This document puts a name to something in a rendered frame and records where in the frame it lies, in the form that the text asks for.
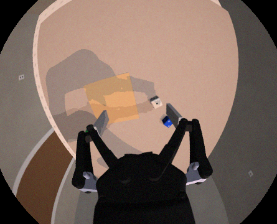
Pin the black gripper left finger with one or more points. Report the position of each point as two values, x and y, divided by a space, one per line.
83 177

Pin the orange mat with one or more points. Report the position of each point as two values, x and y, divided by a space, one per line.
114 94

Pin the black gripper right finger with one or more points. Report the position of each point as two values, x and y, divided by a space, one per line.
199 169

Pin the white die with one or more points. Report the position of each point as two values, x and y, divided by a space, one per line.
156 102

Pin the blue die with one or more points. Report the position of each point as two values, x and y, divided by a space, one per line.
167 122

